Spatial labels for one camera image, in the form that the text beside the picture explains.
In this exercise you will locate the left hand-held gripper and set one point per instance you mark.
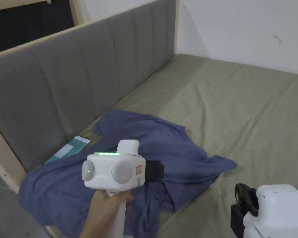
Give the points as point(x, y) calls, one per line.
point(106, 171)

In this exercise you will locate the dark blue shirt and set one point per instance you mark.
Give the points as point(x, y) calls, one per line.
point(183, 161)

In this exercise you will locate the phone with lit screen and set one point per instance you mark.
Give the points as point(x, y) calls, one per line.
point(68, 148)

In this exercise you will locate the grey padded headboard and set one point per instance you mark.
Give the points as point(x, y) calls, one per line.
point(64, 81)

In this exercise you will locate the bed with pale green sheet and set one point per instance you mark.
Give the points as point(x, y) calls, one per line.
point(238, 111)

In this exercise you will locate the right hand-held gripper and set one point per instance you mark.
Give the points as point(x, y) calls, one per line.
point(280, 210)

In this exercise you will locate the person's left forearm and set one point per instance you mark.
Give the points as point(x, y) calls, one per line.
point(90, 226)

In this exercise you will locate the person's left hand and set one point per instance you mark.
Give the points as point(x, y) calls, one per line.
point(103, 205)

